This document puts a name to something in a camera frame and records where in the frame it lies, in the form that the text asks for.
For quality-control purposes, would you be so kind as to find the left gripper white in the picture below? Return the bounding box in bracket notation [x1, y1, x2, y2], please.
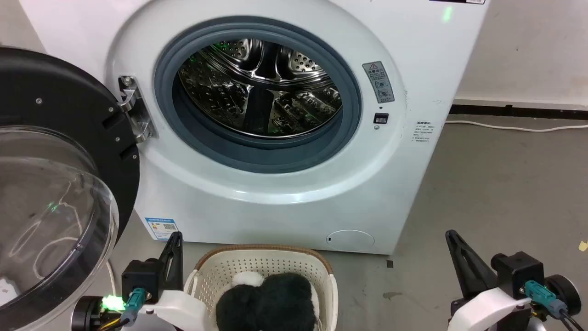
[138, 232, 213, 331]

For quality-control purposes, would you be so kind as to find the left teal plug cable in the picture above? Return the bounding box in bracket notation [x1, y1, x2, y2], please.
[110, 288, 147, 331]

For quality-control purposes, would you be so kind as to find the small printed text sticker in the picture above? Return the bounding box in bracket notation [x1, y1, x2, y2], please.
[412, 121, 433, 143]

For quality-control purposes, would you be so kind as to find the blue energy label sticker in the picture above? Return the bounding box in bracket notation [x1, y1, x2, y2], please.
[144, 217, 179, 241]

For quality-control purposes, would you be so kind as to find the grey rubber door gasket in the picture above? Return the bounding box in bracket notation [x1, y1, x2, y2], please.
[153, 17, 362, 174]

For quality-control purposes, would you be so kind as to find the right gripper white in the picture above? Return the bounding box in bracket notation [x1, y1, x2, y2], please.
[445, 229, 533, 331]

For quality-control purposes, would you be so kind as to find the round drain filter cover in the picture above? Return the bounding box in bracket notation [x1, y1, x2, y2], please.
[326, 229, 375, 252]

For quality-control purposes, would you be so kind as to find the white perforated laundry basket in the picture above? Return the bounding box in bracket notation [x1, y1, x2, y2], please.
[184, 244, 339, 331]

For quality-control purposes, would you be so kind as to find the right teal plug cable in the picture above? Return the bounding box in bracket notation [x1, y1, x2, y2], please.
[523, 280, 586, 331]

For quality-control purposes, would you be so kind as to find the metal door hinge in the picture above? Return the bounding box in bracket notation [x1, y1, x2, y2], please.
[118, 75, 158, 143]

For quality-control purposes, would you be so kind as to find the teal plug cable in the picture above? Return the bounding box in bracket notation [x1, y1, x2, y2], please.
[523, 280, 586, 331]
[110, 288, 147, 331]

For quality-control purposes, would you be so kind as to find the steel washer drum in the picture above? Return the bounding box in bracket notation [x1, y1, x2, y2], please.
[177, 39, 343, 138]

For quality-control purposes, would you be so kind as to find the black washer door with glass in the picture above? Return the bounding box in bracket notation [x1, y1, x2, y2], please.
[0, 46, 141, 331]

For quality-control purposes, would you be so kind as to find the grey warning sticker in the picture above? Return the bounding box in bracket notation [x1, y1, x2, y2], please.
[362, 61, 396, 104]

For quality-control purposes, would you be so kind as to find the black and white panda plush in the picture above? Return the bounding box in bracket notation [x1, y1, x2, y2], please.
[215, 271, 321, 331]

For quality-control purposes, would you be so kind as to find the white cable on floor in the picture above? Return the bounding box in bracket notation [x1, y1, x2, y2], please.
[445, 120, 588, 133]

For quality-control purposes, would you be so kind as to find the black baseboard strip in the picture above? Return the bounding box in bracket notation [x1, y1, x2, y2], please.
[449, 104, 588, 120]

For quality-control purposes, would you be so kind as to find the white front-load washing machine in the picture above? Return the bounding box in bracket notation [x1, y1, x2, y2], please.
[18, 0, 491, 255]

